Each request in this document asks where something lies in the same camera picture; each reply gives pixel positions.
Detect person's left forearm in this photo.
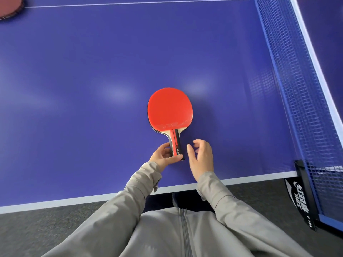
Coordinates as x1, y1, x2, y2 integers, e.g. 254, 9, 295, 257
41, 161, 163, 257

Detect black net post clamp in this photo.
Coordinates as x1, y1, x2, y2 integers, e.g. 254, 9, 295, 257
284, 160, 321, 232

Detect blue table tennis net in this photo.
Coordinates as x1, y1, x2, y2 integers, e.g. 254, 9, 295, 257
253, 0, 343, 225

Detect person's right hand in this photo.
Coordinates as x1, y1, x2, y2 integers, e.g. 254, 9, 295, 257
187, 139, 214, 183

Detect dark trousers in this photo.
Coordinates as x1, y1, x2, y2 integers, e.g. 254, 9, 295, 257
142, 190, 216, 214

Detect person's left hand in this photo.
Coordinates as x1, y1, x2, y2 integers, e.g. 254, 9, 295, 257
149, 142, 184, 172

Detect person's right forearm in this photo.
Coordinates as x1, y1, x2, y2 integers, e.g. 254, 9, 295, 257
196, 171, 314, 257

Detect dark red table tennis paddle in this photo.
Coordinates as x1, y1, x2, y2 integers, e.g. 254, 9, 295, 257
0, 0, 26, 21

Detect grey zip jacket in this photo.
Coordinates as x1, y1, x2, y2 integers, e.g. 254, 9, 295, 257
124, 207, 243, 257

